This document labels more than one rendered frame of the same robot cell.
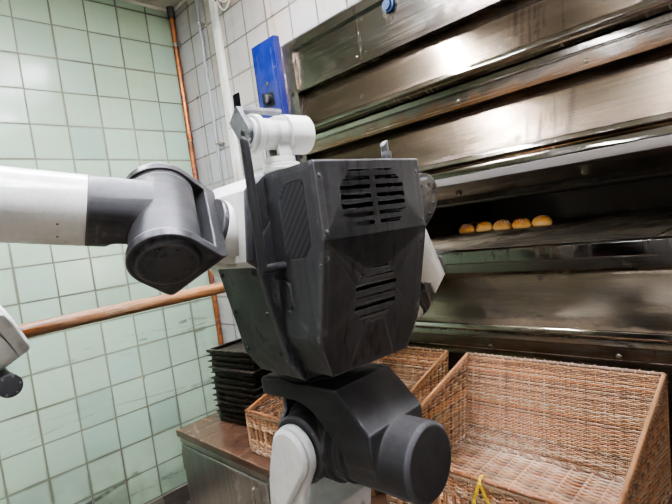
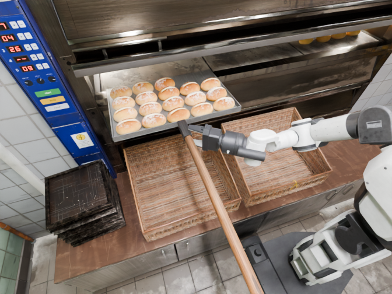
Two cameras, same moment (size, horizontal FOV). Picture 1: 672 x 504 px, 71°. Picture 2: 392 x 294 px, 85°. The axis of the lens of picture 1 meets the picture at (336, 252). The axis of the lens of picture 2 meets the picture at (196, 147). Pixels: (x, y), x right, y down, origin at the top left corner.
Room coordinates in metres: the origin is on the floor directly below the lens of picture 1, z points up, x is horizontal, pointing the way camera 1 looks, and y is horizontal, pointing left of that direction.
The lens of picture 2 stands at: (1.23, 0.57, 1.81)
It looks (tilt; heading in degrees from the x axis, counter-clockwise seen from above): 51 degrees down; 297
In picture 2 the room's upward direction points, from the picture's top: straight up
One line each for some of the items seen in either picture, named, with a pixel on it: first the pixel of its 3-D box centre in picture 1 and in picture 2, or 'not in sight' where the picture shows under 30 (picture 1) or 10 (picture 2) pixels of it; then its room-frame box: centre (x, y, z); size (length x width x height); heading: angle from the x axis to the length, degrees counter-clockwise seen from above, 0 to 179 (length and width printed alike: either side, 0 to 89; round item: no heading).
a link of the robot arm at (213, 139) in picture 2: not in sight; (219, 140); (1.39, 0.05, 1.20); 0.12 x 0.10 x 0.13; 11
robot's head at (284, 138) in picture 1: (280, 141); not in sight; (0.81, 0.07, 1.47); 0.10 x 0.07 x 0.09; 130
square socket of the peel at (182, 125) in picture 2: not in sight; (184, 130); (1.54, 0.06, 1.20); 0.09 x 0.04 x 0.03; 136
